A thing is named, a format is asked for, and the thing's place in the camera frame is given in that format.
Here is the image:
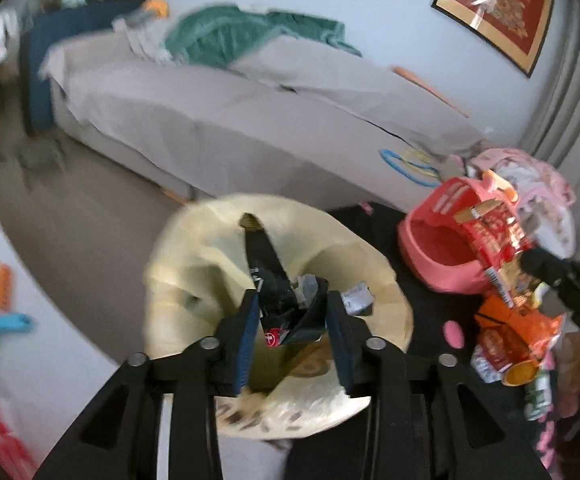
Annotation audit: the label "orange plastic bag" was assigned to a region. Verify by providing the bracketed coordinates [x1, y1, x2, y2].
[474, 295, 567, 370]

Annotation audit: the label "yellow lined trash bin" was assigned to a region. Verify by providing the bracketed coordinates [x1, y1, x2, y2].
[143, 194, 413, 440]

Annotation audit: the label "black cloth with pink shapes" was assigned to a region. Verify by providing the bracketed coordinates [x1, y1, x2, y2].
[279, 200, 580, 480]

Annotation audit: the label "pink clothes pile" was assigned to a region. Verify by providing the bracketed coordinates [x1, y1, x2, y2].
[468, 148, 576, 258]

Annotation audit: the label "pink toy carrier case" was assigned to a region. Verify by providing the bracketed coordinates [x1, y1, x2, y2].
[397, 170, 521, 304]

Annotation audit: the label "grey covered sofa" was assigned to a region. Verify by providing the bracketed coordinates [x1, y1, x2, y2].
[39, 30, 485, 210]

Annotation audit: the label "small wooden stool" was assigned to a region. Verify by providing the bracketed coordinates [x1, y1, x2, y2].
[14, 136, 67, 192]

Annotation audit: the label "wooden back scratcher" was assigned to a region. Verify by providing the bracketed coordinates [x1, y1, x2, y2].
[391, 66, 469, 118]

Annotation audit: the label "red white shopping bag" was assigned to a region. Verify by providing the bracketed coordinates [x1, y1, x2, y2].
[0, 414, 37, 480]

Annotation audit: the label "green blanket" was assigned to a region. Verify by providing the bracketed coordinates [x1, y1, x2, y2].
[164, 4, 361, 68]

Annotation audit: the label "right red framed picture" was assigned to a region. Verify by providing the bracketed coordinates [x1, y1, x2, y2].
[433, 0, 554, 76]

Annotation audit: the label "grey orange plush toy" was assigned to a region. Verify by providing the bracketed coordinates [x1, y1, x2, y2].
[124, 0, 169, 27]

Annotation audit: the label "blue yellow cords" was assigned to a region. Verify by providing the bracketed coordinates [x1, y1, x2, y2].
[377, 146, 443, 189]

